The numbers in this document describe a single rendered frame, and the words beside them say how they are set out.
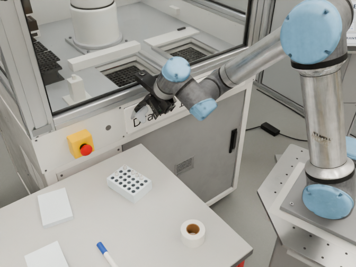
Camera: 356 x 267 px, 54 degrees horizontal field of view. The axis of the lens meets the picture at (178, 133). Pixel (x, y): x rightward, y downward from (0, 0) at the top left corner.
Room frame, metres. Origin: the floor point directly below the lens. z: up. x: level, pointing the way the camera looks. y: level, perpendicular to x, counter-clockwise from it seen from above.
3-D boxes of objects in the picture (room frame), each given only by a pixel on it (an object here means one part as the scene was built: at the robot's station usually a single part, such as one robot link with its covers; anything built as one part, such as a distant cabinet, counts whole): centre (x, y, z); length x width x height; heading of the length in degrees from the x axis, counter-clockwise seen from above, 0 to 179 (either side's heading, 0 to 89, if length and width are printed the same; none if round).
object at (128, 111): (1.11, 0.08, 0.87); 0.29 x 0.02 x 0.11; 127
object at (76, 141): (0.89, 0.32, 0.88); 0.07 x 0.05 x 0.07; 127
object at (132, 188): (0.80, 0.16, 0.78); 0.12 x 0.08 x 0.04; 51
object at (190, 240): (0.60, -0.04, 0.78); 0.07 x 0.07 x 0.04
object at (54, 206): (0.71, 0.38, 0.77); 0.13 x 0.09 x 0.02; 25
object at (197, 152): (1.51, 0.32, 0.40); 1.03 x 0.95 x 0.80; 127
